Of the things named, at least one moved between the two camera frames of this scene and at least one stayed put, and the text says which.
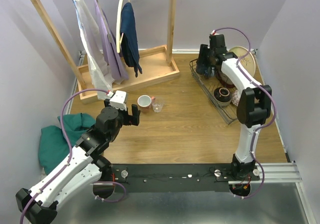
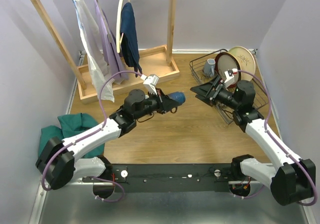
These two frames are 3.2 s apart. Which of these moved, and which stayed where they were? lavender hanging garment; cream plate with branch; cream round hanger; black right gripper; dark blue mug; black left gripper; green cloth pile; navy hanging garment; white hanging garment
Moved: black right gripper; black left gripper; dark blue mug
Stayed: lavender hanging garment; cream round hanger; cream plate with branch; navy hanging garment; white hanging garment; green cloth pile
